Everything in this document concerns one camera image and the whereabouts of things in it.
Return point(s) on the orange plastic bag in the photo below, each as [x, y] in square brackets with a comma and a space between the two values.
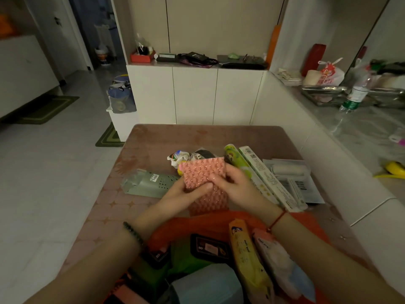
[208, 224]

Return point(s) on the small black packet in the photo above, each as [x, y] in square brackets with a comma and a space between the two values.
[156, 258]

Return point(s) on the small green floor mat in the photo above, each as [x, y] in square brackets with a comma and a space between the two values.
[109, 137]

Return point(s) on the pink patterned tablecloth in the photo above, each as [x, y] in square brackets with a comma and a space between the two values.
[152, 139]

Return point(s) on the yellow object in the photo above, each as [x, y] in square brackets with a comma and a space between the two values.
[395, 170]

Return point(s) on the person's right forearm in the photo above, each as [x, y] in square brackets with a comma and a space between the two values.
[329, 265]

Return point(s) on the person's right hand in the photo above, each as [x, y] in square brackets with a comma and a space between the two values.
[245, 193]

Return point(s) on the white and blue packet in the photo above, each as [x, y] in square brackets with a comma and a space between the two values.
[281, 265]

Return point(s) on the light blue packet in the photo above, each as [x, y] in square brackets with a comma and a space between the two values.
[208, 284]

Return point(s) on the green roll package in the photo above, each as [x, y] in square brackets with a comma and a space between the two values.
[237, 156]

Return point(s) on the long white box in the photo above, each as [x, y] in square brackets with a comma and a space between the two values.
[269, 178]

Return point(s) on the small green object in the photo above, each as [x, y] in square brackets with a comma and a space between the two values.
[233, 56]

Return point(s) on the orange cushion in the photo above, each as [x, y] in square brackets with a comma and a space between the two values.
[5, 26]

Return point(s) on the grey packet with white roller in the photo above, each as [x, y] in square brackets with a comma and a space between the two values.
[300, 180]

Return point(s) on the white and red plastic bag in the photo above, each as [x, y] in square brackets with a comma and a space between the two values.
[330, 74]

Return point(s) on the white bucket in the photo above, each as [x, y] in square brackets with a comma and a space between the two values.
[103, 56]

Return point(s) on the black flat packet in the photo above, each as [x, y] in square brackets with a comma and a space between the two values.
[210, 248]

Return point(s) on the orange upright board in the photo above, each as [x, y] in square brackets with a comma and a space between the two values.
[273, 44]

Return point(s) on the dark flat tray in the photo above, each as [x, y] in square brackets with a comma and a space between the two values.
[243, 62]

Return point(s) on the white low cabinet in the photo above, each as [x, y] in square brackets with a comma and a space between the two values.
[194, 94]

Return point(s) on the yellow snack packet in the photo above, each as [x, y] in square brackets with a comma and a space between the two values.
[250, 262]

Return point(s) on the clear bag with dark contents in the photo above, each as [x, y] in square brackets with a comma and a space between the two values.
[143, 45]

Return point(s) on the grey green flat packet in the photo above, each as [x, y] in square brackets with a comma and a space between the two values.
[145, 184]

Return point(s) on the person's left forearm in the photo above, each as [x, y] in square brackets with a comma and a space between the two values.
[95, 265]

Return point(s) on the metal tray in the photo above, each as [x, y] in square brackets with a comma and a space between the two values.
[322, 94]

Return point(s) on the dark green box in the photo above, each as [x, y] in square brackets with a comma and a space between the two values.
[166, 57]

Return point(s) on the pink and white object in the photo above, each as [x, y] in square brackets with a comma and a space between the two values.
[398, 137]

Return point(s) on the person's right thumb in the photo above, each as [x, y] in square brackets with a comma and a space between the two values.
[220, 181]

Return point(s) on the black item in clear bag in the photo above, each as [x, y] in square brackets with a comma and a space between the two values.
[204, 154]

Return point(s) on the clear plastic water bottle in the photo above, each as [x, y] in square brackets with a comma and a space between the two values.
[356, 91]

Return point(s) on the red box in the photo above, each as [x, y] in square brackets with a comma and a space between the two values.
[141, 57]

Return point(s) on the beige cup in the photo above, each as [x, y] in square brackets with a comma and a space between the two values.
[311, 78]

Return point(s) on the person's left thumb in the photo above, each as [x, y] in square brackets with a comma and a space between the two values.
[201, 188]

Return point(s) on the person's left hand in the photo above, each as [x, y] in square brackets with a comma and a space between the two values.
[171, 204]

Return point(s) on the pink bubble wrap pouch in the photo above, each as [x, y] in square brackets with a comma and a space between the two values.
[202, 172]

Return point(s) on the white box of sachets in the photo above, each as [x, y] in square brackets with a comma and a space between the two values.
[288, 76]

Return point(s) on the small white wrapped item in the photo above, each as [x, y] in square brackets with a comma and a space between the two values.
[177, 158]

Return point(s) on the large green floor mat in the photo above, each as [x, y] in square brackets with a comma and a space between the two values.
[47, 110]

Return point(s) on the blue bag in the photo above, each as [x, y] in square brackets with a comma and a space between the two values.
[121, 96]

